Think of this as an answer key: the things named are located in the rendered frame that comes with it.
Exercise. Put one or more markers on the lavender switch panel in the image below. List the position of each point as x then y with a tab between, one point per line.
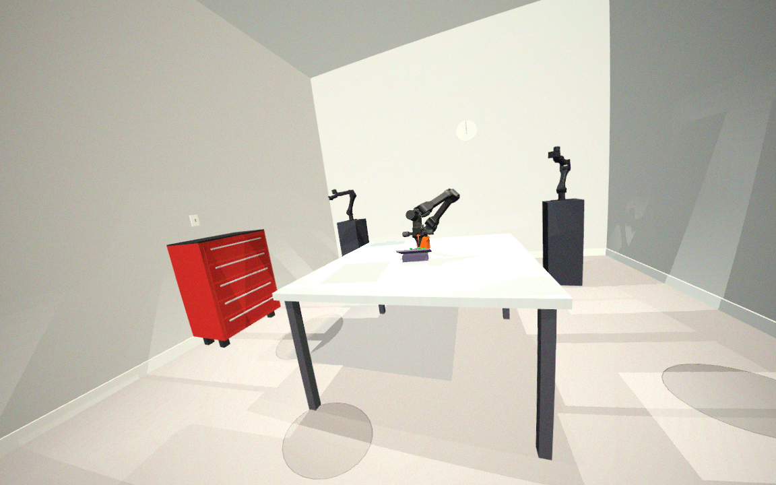
416	254

